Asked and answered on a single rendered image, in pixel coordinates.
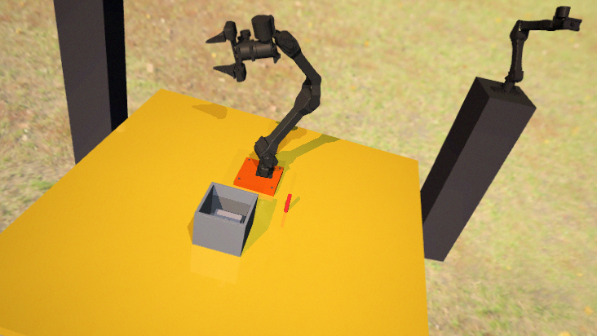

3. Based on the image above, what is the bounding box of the red peg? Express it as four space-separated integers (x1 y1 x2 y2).
284 194 292 213

